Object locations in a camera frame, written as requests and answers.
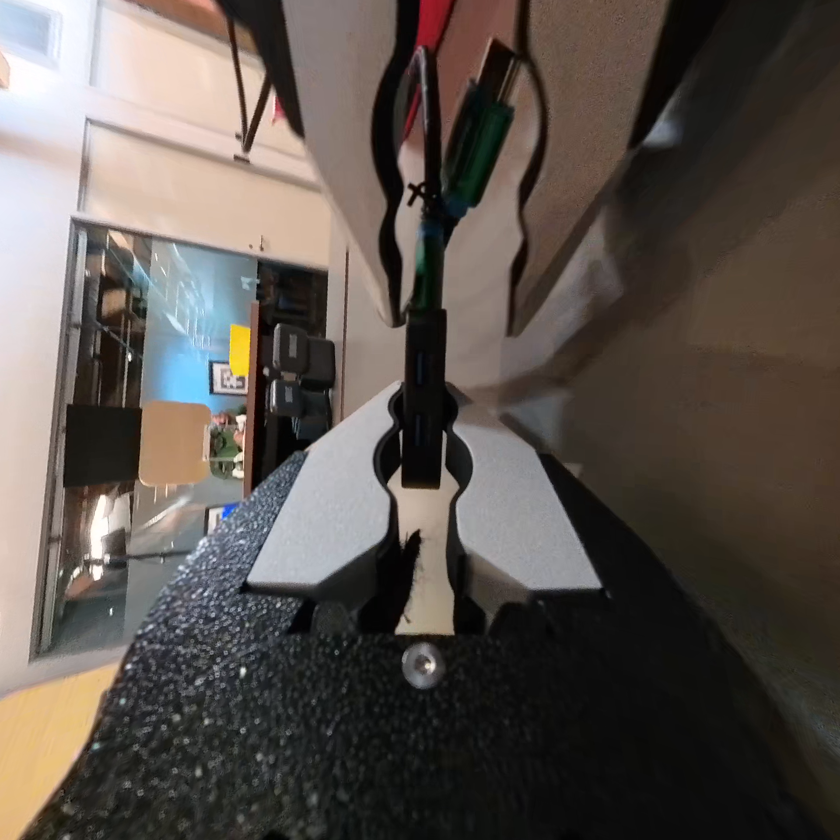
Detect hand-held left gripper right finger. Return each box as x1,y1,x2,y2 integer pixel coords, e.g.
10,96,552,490
448,384,606,603

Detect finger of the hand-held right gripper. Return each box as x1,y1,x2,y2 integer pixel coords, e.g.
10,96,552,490
507,0,678,337
282,0,421,329

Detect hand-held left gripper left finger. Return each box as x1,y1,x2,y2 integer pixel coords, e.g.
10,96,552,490
244,381,404,601

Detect black square USB hub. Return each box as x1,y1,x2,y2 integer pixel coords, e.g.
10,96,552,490
402,307,450,490

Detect white door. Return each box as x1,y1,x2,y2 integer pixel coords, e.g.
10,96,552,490
92,0,316,175
82,118,329,266

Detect green white fabric bundle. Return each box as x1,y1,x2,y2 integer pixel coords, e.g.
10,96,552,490
209,420,248,475

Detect brown wooden desk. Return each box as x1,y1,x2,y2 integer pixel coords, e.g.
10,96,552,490
246,302,261,493

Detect tan rounded board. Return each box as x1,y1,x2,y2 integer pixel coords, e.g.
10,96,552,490
140,402,212,487

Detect white wall vent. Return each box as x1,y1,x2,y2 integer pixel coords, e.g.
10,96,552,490
0,0,63,63

